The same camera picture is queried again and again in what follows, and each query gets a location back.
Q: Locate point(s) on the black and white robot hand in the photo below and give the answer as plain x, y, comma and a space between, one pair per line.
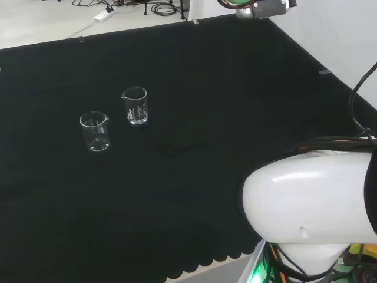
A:
271, 9

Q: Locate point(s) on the clear glass beaker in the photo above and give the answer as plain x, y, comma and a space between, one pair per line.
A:
138, 118
97, 144

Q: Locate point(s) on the black tripod leg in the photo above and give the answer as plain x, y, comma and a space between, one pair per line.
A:
145, 7

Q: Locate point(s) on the white power strip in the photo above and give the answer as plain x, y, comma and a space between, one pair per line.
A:
103, 16

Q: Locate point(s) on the black bench cloth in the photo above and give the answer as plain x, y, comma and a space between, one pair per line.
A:
176, 182

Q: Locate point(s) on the yellow stop button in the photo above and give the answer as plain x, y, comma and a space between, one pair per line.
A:
363, 250

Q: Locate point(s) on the pale base plate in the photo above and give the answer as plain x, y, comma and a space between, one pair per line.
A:
250, 265

